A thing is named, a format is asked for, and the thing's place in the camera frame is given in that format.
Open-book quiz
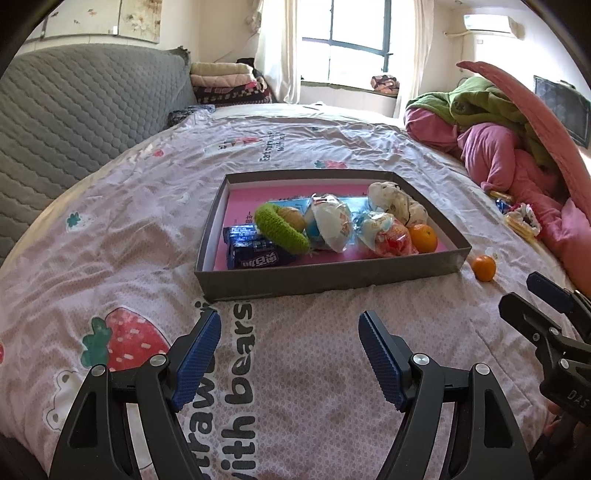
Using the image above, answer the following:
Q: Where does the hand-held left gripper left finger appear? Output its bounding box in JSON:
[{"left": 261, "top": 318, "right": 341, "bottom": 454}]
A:
[{"left": 48, "top": 308, "right": 221, "bottom": 480}]

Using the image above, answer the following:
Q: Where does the black television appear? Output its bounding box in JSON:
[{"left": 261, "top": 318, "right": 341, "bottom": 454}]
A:
[{"left": 534, "top": 75, "right": 591, "bottom": 148}]

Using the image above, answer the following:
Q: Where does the clear packet with red toy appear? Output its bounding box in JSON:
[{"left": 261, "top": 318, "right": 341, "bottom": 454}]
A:
[{"left": 358, "top": 211, "right": 419, "bottom": 258}]

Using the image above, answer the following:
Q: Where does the cream spotted cloth scrunchie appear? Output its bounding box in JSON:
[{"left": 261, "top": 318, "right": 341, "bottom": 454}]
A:
[{"left": 368, "top": 181, "right": 428, "bottom": 227}]

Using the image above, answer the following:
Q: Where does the pink quilt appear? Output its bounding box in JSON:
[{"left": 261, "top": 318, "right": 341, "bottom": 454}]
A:
[{"left": 404, "top": 107, "right": 591, "bottom": 296}]

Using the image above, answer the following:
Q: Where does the pink folded blanket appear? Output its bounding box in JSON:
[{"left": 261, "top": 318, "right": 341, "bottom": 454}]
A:
[{"left": 191, "top": 74, "right": 269, "bottom": 89}]

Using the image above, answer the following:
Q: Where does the white air conditioner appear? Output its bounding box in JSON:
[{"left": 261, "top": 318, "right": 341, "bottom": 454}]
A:
[{"left": 463, "top": 14, "right": 525, "bottom": 40}]

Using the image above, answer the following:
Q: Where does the cream folded blanket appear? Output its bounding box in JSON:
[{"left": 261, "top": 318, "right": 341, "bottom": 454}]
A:
[{"left": 190, "top": 62, "right": 254, "bottom": 76}]

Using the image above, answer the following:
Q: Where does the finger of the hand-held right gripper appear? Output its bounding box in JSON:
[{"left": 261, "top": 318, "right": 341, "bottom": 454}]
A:
[
  {"left": 527, "top": 272, "right": 591, "bottom": 324},
  {"left": 499, "top": 292, "right": 591, "bottom": 366}
]

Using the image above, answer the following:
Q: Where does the dark patterned pillow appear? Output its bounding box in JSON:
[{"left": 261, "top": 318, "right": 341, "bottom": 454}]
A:
[{"left": 166, "top": 105, "right": 215, "bottom": 127}]

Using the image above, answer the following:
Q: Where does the pink and blue book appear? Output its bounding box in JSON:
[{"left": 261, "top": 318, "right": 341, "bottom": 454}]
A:
[{"left": 215, "top": 180, "right": 455, "bottom": 271}]

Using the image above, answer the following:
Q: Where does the dark checkered folded blanket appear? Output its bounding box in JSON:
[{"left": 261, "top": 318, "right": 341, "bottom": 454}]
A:
[{"left": 193, "top": 85, "right": 277, "bottom": 106}]

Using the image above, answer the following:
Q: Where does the grey quilted headboard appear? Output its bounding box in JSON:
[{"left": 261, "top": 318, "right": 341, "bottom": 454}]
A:
[{"left": 0, "top": 46, "right": 197, "bottom": 264}]

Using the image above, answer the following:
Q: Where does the green fuzzy ring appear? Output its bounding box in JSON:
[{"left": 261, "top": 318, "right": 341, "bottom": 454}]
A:
[{"left": 254, "top": 204, "right": 311, "bottom": 254}]

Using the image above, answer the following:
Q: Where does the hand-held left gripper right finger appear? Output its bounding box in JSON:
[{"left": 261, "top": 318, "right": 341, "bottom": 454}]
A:
[{"left": 359, "top": 310, "right": 536, "bottom": 480}]

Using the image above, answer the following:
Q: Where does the tan walnut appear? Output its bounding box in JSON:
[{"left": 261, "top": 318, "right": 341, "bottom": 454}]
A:
[{"left": 279, "top": 208, "right": 306, "bottom": 233}]

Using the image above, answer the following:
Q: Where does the red white toy egg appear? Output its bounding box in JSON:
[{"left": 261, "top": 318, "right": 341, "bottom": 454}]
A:
[{"left": 305, "top": 194, "right": 355, "bottom": 254}]

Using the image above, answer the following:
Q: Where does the blue orange snack packet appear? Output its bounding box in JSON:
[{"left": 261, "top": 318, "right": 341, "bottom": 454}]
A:
[{"left": 489, "top": 189, "right": 515, "bottom": 213}]

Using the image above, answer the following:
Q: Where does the white curtain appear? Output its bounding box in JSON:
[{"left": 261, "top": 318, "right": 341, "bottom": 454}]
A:
[
  {"left": 392, "top": 0, "right": 435, "bottom": 118},
  {"left": 254, "top": 0, "right": 305, "bottom": 104}
]

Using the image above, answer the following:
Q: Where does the floral wall picture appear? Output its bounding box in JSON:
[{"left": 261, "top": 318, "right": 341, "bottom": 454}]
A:
[{"left": 39, "top": 0, "right": 163, "bottom": 44}]

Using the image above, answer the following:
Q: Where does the person's right hand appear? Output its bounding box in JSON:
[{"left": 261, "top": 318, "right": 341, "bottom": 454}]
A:
[{"left": 542, "top": 401, "right": 563, "bottom": 437}]

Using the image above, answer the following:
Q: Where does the clear bag of biscuits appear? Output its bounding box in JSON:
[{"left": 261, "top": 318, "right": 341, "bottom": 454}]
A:
[{"left": 503, "top": 203, "right": 541, "bottom": 238}]

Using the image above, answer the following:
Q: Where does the grey shallow cardboard box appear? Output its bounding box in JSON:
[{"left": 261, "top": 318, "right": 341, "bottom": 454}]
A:
[{"left": 194, "top": 170, "right": 472, "bottom": 303}]

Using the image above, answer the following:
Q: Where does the patterned cloth bundle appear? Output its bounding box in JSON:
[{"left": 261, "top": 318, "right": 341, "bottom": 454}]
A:
[{"left": 370, "top": 74, "right": 399, "bottom": 95}]

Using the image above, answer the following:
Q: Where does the window with dark frame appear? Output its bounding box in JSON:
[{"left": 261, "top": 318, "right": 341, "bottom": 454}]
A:
[{"left": 300, "top": 0, "right": 393, "bottom": 86}]

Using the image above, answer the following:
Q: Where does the green blanket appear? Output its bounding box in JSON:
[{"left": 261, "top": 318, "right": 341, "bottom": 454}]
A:
[{"left": 406, "top": 76, "right": 559, "bottom": 171}]

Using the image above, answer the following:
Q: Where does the orange tangerine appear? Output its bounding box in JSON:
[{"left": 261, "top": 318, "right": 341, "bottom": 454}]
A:
[
  {"left": 472, "top": 255, "right": 497, "bottom": 282},
  {"left": 409, "top": 223, "right": 438, "bottom": 254}
]

